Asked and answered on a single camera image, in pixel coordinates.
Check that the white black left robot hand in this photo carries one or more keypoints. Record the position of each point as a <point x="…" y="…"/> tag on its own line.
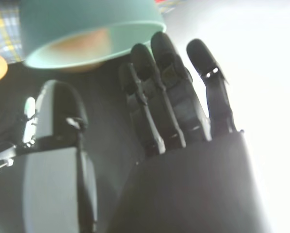
<point x="183" y="189"/>

